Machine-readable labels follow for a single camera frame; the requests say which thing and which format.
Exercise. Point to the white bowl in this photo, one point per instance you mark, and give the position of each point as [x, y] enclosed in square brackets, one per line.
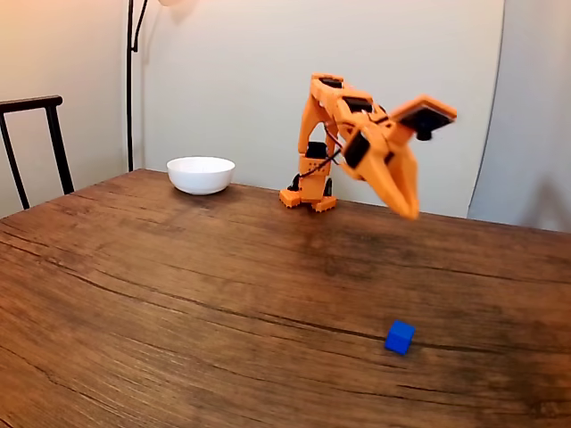
[201, 178]

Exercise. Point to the white backdrop sheet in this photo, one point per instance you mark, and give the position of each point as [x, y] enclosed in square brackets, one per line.
[223, 89]

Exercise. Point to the blue cube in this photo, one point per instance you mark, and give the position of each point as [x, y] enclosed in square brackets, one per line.
[399, 339]

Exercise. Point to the black chair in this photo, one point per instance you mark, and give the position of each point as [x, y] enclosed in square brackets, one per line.
[31, 101]

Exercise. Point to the orange-mounted black camera box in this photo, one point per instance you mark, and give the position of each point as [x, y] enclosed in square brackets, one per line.
[424, 118]

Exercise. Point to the black floor lamp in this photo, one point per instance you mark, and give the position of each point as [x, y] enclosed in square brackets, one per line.
[129, 89]

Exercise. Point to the black clamp knob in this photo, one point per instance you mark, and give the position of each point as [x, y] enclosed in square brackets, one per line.
[329, 188]

